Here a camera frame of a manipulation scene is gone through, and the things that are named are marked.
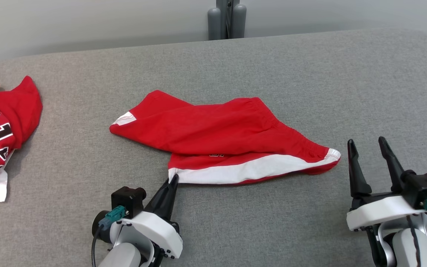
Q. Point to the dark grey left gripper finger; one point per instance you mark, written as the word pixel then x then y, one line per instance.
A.
pixel 171 200
pixel 158 204

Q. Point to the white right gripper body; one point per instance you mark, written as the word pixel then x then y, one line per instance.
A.
pixel 380 211

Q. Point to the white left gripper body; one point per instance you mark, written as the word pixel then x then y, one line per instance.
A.
pixel 158 231

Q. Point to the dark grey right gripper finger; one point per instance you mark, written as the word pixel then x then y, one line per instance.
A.
pixel 357 178
pixel 393 167

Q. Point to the red shorts with white stripe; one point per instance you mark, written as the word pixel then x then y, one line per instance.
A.
pixel 217 126

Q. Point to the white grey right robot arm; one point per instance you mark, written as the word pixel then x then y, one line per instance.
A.
pixel 402 248

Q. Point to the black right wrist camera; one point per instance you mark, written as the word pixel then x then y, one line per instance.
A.
pixel 423 187

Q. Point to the teal left camera connector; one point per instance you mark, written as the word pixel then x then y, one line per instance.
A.
pixel 113 216

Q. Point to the grey cylinder post foot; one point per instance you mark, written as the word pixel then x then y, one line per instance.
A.
pixel 239 20
pixel 214 24

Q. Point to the grey metal partition post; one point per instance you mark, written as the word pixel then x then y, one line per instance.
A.
pixel 222 18

